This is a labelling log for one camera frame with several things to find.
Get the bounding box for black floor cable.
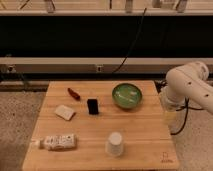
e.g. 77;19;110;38
155;79;204;136

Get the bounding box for black hanging cable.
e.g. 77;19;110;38
112;7;148;74

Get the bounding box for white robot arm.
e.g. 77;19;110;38
159;61;213;125

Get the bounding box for white labelled tube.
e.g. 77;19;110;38
33;134;77;151

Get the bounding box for black eraser block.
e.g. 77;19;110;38
87;99;99;115

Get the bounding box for green ceramic bowl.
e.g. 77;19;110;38
112;83;143;109

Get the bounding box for grey metal rail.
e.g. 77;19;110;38
0;57;213;74

